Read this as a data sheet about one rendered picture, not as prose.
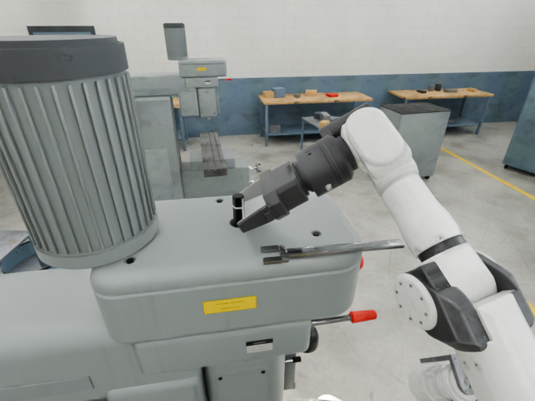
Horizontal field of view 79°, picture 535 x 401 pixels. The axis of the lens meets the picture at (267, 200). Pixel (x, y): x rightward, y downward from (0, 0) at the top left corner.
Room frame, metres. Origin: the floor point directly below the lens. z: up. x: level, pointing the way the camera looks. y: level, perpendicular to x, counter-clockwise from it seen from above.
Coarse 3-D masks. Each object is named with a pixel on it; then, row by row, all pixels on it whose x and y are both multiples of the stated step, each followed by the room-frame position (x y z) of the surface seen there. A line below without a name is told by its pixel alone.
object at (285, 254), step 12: (384, 240) 0.45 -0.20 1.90; (396, 240) 0.45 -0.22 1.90; (264, 252) 0.43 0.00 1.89; (288, 252) 0.42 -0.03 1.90; (300, 252) 0.42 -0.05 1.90; (312, 252) 0.42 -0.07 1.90; (324, 252) 0.42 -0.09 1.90; (336, 252) 0.42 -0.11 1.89; (348, 252) 0.43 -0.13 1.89; (264, 264) 0.40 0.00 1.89
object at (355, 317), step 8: (352, 312) 0.46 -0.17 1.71; (360, 312) 0.46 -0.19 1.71; (368, 312) 0.46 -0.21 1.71; (376, 312) 0.47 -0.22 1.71; (312, 320) 0.45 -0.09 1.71; (320, 320) 0.45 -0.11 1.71; (328, 320) 0.45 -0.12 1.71; (336, 320) 0.45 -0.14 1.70; (344, 320) 0.45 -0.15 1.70; (352, 320) 0.45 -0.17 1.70; (360, 320) 0.45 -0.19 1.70; (368, 320) 0.45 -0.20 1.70
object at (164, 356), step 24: (192, 336) 0.39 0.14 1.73; (216, 336) 0.40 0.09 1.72; (240, 336) 0.40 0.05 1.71; (264, 336) 0.41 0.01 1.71; (288, 336) 0.42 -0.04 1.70; (144, 360) 0.37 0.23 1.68; (168, 360) 0.38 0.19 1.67; (192, 360) 0.39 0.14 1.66; (216, 360) 0.39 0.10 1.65; (240, 360) 0.40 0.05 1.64
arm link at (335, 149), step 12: (360, 108) 0.57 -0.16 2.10; (336, 120) 0.57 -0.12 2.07; (324, 132) 0.56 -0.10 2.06; (336, 132) 0.55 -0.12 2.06; (324, 144) 0.51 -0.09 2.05; (336, 144) 0.50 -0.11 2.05; (348, 144) 0.51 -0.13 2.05; (324, 156) 0.49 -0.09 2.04; (336, 156) 0.49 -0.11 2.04; (348, 156) 0.50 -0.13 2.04; (336, 168) 0.48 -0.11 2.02; (348, 168) 0.48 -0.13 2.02; (360, 168) 0.51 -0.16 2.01; (348, 180) 0.50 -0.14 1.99
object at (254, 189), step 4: (256, 180) 0.57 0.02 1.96; (252, 184) 0.56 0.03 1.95; (256, 184) 0.56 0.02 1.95; (244, 188) 0.57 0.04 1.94; (248, 188) 0.56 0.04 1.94; (252, 188) 0.56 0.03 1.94; (256, 188) 0.56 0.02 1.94; (260, 188) 0.56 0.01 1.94; (240, 192) 0.56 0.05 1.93; (244, 192) 0.56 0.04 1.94; (248, 192) 0.56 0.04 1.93; (252, 192) 0.56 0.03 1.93; (256, 192) 0.56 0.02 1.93; (260, 192) 0.56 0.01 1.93; (244, 196) 0.56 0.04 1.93; (248, 196) 0.56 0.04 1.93; (252, 196) 0.56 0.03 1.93; (256, 196) 0.56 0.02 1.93; (244, 200) 0.56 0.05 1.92
